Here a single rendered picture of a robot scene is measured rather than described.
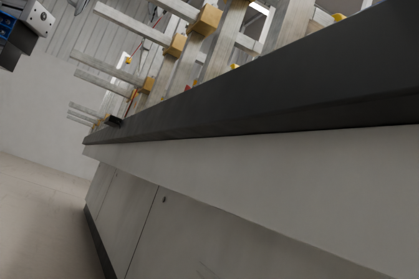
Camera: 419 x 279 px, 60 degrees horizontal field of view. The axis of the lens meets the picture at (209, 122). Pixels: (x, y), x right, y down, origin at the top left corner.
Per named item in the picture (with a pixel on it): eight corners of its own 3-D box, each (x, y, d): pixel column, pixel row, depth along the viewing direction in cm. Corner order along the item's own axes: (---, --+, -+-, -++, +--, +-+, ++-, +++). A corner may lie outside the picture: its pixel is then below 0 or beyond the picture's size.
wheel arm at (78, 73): (72, 76, 150) (77, 66, 151) (72, 77, 153) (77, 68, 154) (168, 116, 164) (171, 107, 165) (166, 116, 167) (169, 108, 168)
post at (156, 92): (133, 138, 112) (186, 4, 121) (131, 139, 115) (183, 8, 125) (144, 142, 113) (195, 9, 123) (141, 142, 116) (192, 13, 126)
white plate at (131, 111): (130, 118, 129) (140, 92, 131) (120, 122, 153) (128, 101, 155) (131, 119, 129) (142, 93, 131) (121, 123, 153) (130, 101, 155)
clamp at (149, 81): (143, 88, 132) (148, 75, 133) (135, 93, 145) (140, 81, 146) (156, 94, 134) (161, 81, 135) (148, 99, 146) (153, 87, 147)
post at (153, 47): (115, 136, 159) (154, 38, 168) (113, 136, 162) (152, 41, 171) (122, 138, 160) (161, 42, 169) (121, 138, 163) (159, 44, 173)
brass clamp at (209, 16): (197, 18, 88) (204, 0, 89) (181, 35, 100) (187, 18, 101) (219, 30, 90) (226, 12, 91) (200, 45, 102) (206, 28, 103)
